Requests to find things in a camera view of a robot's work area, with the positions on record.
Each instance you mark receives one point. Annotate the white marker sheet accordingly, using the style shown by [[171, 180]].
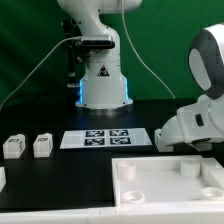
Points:
[[78, 139]]

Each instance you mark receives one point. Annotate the white square table top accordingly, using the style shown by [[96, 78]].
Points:
[[165, 179]]

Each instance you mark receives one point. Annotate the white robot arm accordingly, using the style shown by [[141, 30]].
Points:
[[103, 86]]

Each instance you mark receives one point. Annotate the white obstacle block left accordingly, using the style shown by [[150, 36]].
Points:
[[2, 178]]

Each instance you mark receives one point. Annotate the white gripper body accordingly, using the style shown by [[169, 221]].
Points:
[[202, 121]]

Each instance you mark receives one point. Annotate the white obstacle wall right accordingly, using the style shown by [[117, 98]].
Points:
[[213, 172]]

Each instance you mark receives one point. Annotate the white front wall strip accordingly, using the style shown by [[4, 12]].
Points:
[[200, 212]]

